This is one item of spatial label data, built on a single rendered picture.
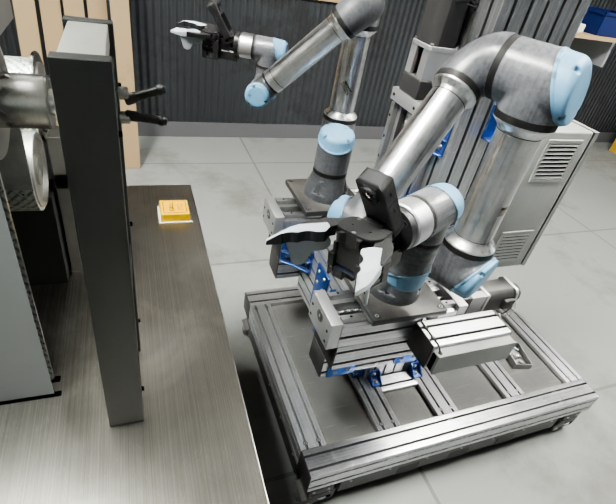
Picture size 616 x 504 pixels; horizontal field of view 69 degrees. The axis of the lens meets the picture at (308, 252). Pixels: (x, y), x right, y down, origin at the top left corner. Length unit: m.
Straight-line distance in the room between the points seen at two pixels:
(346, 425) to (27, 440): 1.09
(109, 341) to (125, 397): 0.12
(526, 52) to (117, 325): 0.78
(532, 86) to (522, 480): 1.56
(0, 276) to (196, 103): 3.28
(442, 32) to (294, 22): 2.75
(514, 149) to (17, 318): 0.86
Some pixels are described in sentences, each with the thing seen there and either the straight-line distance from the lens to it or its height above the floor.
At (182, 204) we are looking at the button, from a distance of 1.22.
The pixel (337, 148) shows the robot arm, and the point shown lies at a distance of 1.45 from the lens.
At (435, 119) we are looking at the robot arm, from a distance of 0.89.
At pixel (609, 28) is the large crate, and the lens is 4.98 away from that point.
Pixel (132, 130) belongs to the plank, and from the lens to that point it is 3.35.
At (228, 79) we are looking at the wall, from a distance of 3.85.
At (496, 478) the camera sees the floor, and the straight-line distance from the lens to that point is 2.04.
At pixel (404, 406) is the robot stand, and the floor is 0.21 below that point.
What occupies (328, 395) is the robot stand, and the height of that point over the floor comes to 0.21.
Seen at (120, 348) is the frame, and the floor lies 1.07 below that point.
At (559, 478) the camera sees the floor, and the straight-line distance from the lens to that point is 2.19.
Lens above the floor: 1.56
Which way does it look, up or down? 36 degrees down
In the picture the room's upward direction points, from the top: 11 degrees clockwise
